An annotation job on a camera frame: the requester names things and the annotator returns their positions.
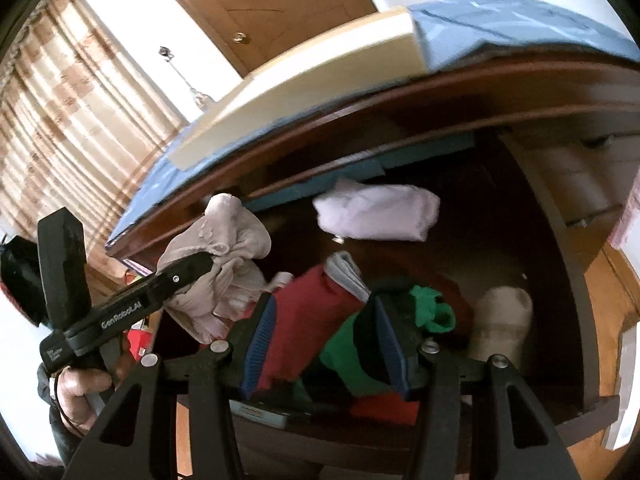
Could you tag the small wooden desk drawer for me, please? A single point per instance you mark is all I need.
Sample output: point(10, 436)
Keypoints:
point(565, 175)
point(590, 240)

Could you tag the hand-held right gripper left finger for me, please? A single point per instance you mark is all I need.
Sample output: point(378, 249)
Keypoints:
point(257, 345)

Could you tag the white lilac underwear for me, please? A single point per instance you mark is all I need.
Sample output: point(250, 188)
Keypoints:
point(375, 212)

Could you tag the beige patterned curtain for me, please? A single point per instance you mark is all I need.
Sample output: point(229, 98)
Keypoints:
point(75, 125)

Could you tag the brass door knob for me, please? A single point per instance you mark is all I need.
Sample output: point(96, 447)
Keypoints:
point(240, 37)

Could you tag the dark flat box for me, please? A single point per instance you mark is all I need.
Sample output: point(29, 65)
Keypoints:
point(260, 412)

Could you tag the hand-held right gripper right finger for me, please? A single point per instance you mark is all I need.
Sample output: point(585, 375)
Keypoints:
point(392, 355)

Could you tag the colourful packets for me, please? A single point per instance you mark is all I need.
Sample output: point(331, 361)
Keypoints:
point(139, 340)

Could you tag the pink patterned cloth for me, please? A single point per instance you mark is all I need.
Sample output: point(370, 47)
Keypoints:
point(627, 210)

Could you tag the person's left hand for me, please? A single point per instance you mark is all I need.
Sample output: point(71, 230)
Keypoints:
point(80, 395)

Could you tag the green and black sock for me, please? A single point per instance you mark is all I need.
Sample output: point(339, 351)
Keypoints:
point(350, 360)

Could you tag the black red bag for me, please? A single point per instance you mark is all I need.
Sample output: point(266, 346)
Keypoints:
point(22, 280)

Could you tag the blue checked tablecloth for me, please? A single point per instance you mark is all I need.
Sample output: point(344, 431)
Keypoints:
point(500, 25)

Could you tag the cream shallow tray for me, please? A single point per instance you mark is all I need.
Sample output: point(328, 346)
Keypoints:
point(310, 85)

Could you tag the beige underwear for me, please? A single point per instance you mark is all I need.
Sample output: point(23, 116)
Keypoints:
point(502, 320)

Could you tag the white flat box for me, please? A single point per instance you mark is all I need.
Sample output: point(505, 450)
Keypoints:
point(622, 385)

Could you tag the dark red underwear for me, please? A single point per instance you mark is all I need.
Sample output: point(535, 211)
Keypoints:
point(310, 320)

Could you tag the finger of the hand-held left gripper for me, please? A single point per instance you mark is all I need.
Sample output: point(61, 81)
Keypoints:
point(185, 270)

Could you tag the pinkish white sock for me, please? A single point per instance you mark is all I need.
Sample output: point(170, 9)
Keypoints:
point(220, 230)

